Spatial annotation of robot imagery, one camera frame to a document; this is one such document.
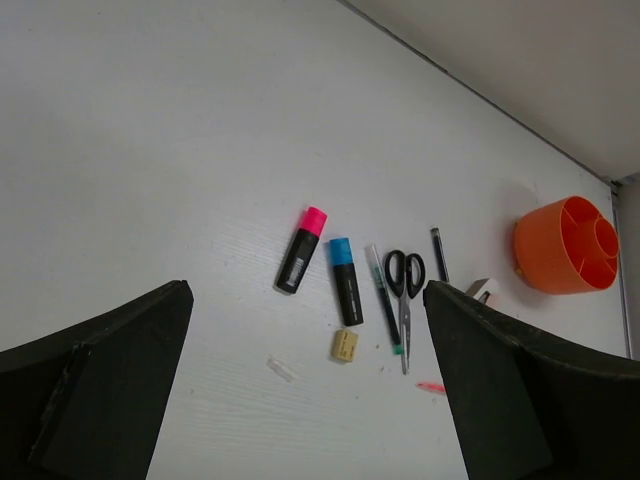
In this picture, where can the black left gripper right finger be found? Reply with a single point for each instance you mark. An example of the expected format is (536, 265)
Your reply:
(528, 404)

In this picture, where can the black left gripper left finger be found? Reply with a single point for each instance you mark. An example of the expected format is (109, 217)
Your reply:
(88, 401)

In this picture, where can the orange round desk organizer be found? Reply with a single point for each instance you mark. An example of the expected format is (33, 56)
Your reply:
(566, 247)

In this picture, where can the beige eraser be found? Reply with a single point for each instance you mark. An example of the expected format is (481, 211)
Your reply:
(344, 346)

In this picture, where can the blue cap black highlighter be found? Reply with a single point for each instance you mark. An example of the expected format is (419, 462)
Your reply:
(345, 280)

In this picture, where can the pink cap black highlighter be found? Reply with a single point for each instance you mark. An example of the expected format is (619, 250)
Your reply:
(301, 250)

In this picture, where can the black handled scissors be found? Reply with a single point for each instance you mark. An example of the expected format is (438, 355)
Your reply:
(405, 274)

